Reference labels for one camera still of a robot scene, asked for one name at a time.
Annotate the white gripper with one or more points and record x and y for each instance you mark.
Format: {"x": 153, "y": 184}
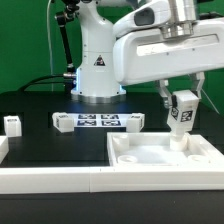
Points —
{"x": 145, "y": 56}

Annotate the white square table top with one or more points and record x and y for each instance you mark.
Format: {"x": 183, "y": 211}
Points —
{"x": 153, "y": 149}

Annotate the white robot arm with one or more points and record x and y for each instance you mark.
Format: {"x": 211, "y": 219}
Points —
{"x": 103, "y": 22}

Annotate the marker sheet with tags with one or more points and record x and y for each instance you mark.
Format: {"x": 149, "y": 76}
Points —
{"x": 100, "y": 120}

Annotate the white U-shaped fence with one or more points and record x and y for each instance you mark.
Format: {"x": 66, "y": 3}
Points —
{"x": 110, "y": 178}

